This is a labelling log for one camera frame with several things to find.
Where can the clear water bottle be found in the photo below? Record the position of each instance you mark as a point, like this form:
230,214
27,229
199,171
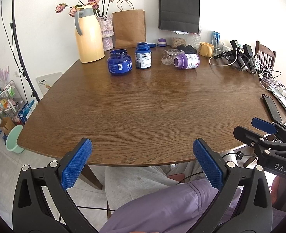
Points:
196,39

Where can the pink textured vase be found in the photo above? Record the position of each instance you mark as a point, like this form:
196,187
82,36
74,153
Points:
107,31

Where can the clear plastic cup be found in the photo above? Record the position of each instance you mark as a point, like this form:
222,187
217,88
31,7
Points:
167,56

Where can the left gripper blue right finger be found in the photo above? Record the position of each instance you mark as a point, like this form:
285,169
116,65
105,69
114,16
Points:
211,163

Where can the black paper bag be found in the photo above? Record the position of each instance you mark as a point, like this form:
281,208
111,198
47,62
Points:
179,15

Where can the brown paper bag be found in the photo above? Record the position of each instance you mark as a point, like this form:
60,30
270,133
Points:
129,25

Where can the black gloves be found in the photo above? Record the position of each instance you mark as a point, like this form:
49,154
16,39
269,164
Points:
187,49

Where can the cluttered storage rack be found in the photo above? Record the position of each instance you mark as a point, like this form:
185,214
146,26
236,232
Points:
14,109

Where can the purple supplement bottle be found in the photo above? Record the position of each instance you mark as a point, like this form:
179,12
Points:
186,61

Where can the tall blue pill bottle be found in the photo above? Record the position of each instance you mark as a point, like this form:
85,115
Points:
143,58

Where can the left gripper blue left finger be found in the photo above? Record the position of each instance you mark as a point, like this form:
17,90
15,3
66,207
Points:
73,162

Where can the black studio light stand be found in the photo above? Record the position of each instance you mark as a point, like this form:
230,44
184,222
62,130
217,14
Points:
20,57

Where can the black smartphone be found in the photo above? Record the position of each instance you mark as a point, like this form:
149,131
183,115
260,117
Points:
272,109

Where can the blue bottle cap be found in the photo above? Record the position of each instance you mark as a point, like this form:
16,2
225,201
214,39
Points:
152,45

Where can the clear glass with blue pack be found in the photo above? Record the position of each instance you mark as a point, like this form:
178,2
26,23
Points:
218,45

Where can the yellow thermos jug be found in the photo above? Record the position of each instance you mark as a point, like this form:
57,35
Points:
88,35

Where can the glass jar with grains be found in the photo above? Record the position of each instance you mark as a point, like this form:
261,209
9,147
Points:
177,41

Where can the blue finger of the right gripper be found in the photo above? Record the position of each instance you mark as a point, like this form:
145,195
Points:
263,125
246,136

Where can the person's purple clothing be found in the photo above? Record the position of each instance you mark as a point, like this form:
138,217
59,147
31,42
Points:
156,198

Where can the yellow mug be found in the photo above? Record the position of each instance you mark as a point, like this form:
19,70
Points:
206,49

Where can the wooden chair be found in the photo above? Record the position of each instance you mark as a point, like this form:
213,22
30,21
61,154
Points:
264,57

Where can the person's right hand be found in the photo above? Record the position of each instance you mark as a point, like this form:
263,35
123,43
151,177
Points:
278,192

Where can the green plastic bucket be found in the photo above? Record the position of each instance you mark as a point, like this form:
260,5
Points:
11,142

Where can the wide blue jar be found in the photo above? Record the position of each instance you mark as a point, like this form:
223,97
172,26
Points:
119,62

